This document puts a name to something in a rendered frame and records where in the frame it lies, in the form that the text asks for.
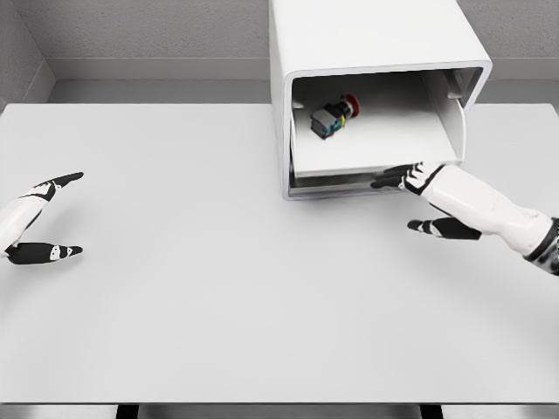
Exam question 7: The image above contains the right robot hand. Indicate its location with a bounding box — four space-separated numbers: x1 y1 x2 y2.
369 161 503 242

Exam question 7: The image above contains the white cabinet drawer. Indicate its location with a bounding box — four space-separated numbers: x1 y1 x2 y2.
289 70 468 181

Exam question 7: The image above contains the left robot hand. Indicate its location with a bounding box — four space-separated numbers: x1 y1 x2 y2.
0 171 85 266

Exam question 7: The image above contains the white tabletop storage cabinet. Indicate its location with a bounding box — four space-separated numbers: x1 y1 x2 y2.
267 0 494 203

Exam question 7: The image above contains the load switch with red knob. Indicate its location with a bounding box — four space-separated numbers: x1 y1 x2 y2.
309 92 362 142

